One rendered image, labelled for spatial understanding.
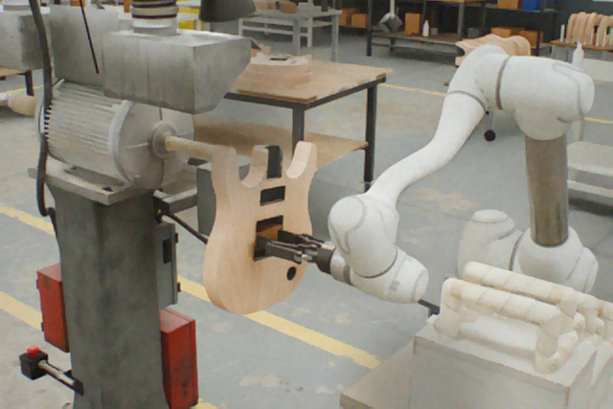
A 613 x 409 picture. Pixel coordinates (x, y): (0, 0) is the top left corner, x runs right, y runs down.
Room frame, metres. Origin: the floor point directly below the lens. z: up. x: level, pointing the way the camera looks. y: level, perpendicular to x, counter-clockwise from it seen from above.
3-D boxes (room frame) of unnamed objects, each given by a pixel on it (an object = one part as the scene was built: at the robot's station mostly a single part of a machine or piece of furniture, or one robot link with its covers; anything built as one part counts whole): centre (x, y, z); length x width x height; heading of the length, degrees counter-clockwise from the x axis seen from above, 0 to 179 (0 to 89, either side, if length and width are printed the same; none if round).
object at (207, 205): (2.10, 0.28, 0.99); 0.24 x 0.21 x 0.26; 52
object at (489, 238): (2.08, -0.55, 0.87); 0.18 x 0.16 x 0.22; 56
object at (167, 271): (2.12, 0.45, 0.93); 0.15 x 0.10 x 0.55; 52
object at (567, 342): (1.08, -0.42, 1.12); 0.11 x 0.03 x 0.03; 145
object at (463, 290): (1.10, -0.32, 1.20); 0.20 x 0.03 x 0.03; 54
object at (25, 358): (2.01, 0.76, 0.46); 0.25 x 0.07 x 0.08; 52
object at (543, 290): (1.17, -0.36, 1.20); 0.20 x 0.03 x 0.03; 54
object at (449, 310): (1.15, -0.25, 1.15); 0.03 x 0.03 x 0.09
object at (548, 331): (1.05, -0.38, 1.15); 0.03 x 0.03 x 0.09
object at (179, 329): (2.13, 0.45, 0.49); 0.25 x 0.12 x 0.37; 52
